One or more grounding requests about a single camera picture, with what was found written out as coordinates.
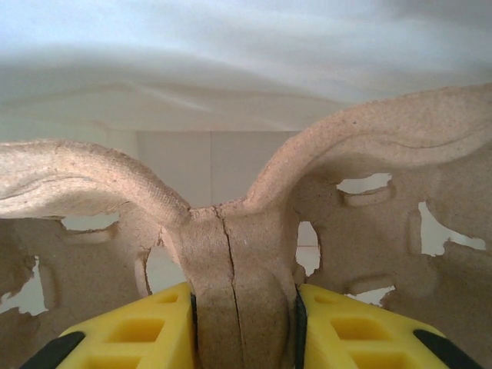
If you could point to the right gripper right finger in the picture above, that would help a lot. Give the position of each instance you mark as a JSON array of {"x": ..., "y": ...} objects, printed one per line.
[{"x": 365, "y": 338}]

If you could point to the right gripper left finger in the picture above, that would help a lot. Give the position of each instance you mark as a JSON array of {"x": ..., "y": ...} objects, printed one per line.
[{"x": 127, "y": 334}]

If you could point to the brown pulp cup carrier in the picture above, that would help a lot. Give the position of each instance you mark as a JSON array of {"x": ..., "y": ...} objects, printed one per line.
[{"x": 246, "y": 250}]

